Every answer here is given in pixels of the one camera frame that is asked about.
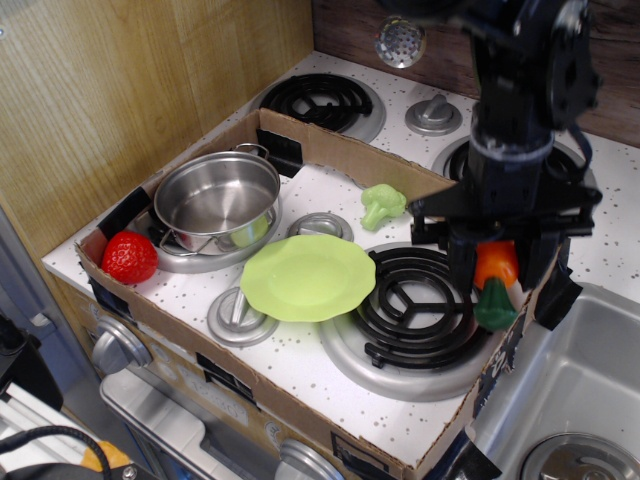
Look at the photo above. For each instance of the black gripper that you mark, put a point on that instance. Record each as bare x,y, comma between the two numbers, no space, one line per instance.
539,235

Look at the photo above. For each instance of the orange toy carrot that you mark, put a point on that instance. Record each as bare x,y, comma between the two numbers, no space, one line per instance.
496,271

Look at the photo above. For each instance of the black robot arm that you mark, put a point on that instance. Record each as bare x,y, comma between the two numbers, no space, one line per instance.
533,66

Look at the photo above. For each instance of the silver knob behind plate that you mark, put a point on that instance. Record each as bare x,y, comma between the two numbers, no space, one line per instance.
321,223

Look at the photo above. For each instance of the light green toy plate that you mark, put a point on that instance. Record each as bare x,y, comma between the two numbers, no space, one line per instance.
308,278

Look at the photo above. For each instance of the silver knob near plate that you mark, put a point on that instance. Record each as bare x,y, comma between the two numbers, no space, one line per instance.
233,322

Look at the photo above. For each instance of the front right black burner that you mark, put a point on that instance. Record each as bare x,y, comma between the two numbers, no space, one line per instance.
415,318

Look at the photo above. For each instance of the black burner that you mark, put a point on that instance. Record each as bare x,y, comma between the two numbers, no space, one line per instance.
457,162
333,102
415,318

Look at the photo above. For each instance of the back right black burner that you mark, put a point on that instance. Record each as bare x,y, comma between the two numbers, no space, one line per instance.
457,162

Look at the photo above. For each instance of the green toy broccoli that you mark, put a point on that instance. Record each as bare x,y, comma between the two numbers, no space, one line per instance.
381,201

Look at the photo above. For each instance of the silver back stove knob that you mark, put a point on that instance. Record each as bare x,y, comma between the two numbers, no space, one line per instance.
433,117

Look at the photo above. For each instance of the silver toy sink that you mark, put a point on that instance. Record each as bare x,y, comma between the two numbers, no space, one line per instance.
569,406

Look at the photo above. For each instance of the back left black burner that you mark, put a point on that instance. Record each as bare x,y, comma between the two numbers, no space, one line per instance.
333,102

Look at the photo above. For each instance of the hanging metal strainer ladle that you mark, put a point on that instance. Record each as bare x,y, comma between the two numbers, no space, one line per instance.
399,43

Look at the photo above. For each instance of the stainless steel pot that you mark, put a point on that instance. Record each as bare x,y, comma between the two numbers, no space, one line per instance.
220,203

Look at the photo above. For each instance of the silver oven front knob right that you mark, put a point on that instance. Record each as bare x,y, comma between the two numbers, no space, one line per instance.
299,461

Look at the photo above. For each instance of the silver oven knob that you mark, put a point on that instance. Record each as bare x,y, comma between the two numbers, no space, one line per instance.
118,348
299,461

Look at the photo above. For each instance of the red toy strawberry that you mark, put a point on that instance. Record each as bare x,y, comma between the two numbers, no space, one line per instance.
130,258

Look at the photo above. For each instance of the silver oven front knob left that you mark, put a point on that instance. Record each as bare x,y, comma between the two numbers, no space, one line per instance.
118,348

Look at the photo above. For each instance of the silver oven door handle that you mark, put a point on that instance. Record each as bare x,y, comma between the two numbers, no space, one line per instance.
198,441

